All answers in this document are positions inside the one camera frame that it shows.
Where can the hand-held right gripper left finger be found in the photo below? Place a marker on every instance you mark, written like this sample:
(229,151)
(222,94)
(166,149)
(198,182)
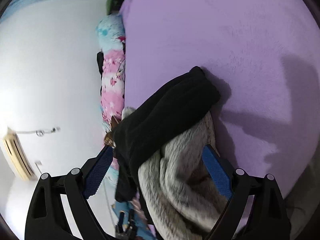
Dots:
(97,172)

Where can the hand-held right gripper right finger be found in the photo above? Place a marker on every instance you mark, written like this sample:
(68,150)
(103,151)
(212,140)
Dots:
(216,172)

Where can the grey furry garment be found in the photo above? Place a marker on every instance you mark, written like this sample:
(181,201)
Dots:
(180,192)

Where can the large black fleece garment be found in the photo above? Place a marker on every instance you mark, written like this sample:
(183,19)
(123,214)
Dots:
(162,110)

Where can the brown cartoon print cloth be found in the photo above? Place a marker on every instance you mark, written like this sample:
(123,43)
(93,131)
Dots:
(110,137)

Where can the pink floral pillow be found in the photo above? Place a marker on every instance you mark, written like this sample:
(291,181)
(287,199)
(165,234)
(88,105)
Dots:
(112,85)

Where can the small dark cloth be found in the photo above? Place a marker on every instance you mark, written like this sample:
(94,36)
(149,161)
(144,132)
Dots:
(100,62)

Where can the purple fleece blanket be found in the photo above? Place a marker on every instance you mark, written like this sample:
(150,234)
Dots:
(212,30)

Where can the green cloth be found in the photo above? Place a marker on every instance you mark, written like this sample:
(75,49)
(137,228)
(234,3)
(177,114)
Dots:
(109,5)

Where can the wall air conditioner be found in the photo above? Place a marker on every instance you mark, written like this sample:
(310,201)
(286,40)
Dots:
(17,155)

